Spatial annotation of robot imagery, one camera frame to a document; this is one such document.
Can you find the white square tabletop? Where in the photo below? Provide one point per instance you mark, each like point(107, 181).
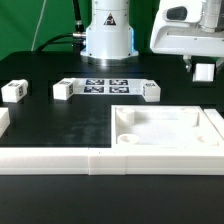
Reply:
point(162, 126)

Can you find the white right fence bar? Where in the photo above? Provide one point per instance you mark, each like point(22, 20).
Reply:
point(216, 123)

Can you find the white left fence piece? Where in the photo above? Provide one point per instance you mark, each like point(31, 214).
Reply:
point(4, 120)

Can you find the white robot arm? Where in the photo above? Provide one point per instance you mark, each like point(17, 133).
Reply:
point(109, 37)

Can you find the white front fence bar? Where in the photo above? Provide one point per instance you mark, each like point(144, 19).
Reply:
point(105, 161)

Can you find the white fence bar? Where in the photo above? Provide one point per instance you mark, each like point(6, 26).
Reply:
point(105, 161)
point(216, 123)

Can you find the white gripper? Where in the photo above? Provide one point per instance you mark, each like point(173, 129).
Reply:
point(189, 28)

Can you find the sheet of fiducial markers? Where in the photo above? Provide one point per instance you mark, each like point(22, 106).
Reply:
point(108, 86)

